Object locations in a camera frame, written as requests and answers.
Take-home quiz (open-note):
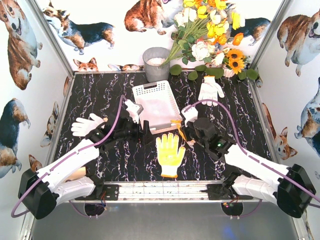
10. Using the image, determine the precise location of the yellow palm glove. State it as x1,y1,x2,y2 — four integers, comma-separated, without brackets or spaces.
155,132,186,178

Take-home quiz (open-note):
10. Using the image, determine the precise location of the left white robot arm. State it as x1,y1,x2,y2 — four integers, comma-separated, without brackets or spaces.
18,117,154,220

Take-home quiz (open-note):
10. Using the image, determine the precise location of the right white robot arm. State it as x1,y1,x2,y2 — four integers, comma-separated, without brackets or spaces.
181,117,316,219

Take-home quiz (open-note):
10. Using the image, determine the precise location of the white perforated storage basket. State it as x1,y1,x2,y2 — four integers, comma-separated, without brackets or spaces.
132,80,182,135

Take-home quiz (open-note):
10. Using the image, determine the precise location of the white glove by flowers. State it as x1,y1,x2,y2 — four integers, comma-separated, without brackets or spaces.
198,75,225,107

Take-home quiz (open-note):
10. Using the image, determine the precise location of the white knit glove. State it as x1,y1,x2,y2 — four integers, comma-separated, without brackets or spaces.
71,113,108,137

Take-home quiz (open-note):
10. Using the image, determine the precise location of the grey metal bucket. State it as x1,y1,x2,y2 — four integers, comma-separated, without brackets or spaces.
142,47,170,83

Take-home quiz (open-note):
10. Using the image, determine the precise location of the artificial flower bouquet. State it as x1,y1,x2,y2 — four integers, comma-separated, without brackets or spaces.
162,0,249,80

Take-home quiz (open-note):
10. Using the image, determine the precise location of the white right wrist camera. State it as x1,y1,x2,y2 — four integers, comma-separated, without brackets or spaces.
181,106,198,126

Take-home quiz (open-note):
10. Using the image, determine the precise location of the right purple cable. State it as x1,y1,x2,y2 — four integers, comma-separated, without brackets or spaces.
183,98,320,221

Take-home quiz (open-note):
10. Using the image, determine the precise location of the purple cable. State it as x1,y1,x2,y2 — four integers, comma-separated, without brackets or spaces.
11,94,131,220
183,98,320,221

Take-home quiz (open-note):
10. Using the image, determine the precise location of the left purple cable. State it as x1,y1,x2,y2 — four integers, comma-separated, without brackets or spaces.
11,94,131,220

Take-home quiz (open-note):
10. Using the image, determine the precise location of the aluminium front rail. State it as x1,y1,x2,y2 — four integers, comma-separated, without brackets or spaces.
28,181,261,203

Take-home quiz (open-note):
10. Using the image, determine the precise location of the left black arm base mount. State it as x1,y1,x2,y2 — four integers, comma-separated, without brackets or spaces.
75,175,120,201

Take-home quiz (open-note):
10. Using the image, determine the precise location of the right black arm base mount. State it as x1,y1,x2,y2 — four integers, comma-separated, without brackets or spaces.
200,172,254,201

